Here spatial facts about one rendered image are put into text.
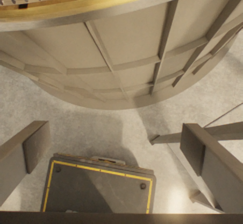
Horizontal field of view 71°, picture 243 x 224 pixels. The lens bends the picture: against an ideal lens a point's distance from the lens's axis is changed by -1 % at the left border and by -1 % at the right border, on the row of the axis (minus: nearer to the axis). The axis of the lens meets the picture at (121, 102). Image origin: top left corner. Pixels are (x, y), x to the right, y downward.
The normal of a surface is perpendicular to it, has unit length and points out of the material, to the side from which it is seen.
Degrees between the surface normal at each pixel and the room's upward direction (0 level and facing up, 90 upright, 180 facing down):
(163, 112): 0
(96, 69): 0
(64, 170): 0
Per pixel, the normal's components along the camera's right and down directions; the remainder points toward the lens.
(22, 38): 0.99, 0.04
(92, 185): -0.11, -0.14
